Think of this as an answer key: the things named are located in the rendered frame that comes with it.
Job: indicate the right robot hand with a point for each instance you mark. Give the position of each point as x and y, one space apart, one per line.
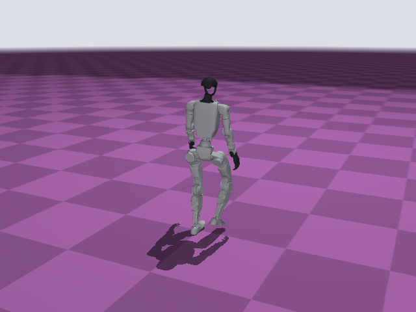
235 159

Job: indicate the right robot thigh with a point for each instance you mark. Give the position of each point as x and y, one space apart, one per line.
220 159

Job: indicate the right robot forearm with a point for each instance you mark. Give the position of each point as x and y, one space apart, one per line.
230 142

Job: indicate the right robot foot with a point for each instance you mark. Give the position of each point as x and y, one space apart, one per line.
216 222

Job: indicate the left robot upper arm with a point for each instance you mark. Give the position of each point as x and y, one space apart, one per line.
190 115

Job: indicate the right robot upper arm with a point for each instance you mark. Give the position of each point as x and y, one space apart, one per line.
224 110

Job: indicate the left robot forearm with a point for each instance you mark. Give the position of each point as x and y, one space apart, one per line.
191 135

